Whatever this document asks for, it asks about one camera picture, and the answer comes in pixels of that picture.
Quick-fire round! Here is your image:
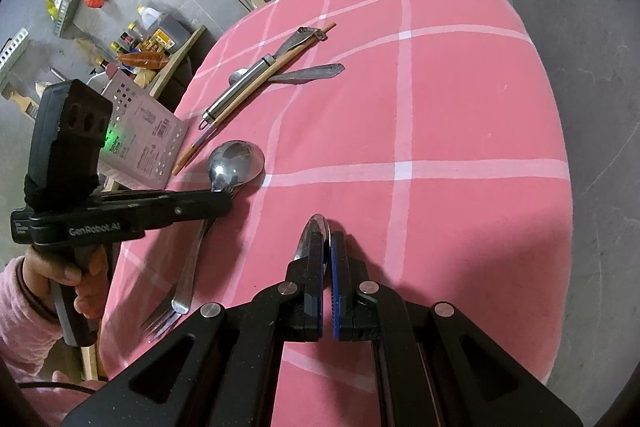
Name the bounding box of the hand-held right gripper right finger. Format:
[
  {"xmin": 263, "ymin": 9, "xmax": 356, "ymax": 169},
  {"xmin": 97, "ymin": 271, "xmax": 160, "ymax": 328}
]
[{"xmin": 327, "ymin": 231, "xmax": 586, "ymax": 427}]

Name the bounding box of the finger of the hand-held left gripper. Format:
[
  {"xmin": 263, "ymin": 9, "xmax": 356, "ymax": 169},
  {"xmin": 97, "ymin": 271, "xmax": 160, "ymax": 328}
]
[{"xmin": 142, "ymin": 188, "xmax": 234, "ymax": 229}]

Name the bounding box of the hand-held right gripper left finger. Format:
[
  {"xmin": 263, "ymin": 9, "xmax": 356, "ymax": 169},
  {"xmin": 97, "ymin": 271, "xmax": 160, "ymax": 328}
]
[{"xmin": 60, "ymin": 229, "xmax": 328, "ymax": 427}]

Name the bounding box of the large steel spoon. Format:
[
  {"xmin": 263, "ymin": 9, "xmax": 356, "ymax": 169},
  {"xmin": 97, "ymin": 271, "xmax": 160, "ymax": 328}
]
[{"xmin": 171, "ymin": 139, "xmax": 266, "ymax": 314}]

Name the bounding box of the wooden chopstick with purple band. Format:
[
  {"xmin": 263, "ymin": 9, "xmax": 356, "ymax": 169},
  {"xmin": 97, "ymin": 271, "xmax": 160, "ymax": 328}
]
[
  {"xmin": 172, "ymin": 23, "xmax": 337, "ymax": 175},
  {"xmin": 172, "ymin": 38, "xmax": 321, "ymax": 175}
]

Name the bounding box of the white perforated utensil holder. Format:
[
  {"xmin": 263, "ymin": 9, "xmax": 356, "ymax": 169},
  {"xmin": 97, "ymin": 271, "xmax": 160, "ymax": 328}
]
[{"xmin": 97, "ymin": 71, "xmax": 190, "ymax": 188}]

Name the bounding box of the steel peeler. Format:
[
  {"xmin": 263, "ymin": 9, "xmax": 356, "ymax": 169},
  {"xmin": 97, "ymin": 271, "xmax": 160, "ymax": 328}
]
[{"xmin": 201, "ymin": 26, "xmax": 329, "ymax": 131}]

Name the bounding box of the steel fork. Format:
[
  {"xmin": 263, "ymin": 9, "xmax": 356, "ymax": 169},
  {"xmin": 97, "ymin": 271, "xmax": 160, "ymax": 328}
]
[{"xmin": 141, "ymin": 184, "xmax": 242, "ymax": 342}]

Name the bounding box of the person's left forearm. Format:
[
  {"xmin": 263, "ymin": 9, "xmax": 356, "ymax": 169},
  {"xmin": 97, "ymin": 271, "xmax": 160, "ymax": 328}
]
[{"xmin": 0, "ymin": 257, "xmax": 108, "ymax": 427}]

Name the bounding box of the person's left hand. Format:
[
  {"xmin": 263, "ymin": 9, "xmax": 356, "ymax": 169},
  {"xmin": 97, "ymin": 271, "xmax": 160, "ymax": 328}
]
[{"xmin": 22, "ymin": 247, "xmax": 111, "ymax": 323}]

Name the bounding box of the orange snack packet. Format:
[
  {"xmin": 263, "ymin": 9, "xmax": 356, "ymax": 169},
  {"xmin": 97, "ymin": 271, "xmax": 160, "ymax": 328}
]
[{"xmin": 118, "ymin": 50, "xmax": 169, "ymax": 70}]

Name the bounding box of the pink checked tablecloth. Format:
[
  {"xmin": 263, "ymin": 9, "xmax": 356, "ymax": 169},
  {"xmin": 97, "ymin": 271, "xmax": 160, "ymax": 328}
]
[{"xmin": 100, "ymin": 0, "xmax": 573, "ymax": 427}]

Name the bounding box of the large cooking oil jug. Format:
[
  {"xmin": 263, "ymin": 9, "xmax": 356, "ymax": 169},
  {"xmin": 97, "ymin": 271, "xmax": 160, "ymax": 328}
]
[{"xmin": 137, "ymin": 4, "xmax": 192, "ymax": 48}]

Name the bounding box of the white wall basket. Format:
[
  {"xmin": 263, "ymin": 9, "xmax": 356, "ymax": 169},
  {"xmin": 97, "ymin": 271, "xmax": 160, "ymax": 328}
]
[{"xmin": 0, "ymin": 27, "xmax": 31, "ymax": 72}]

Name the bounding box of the black cable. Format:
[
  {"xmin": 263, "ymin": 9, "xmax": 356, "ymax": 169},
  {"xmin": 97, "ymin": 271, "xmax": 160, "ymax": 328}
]
[{"xmin": 20, "ymin": 381, "xmax": 108, "ymax": 393}]

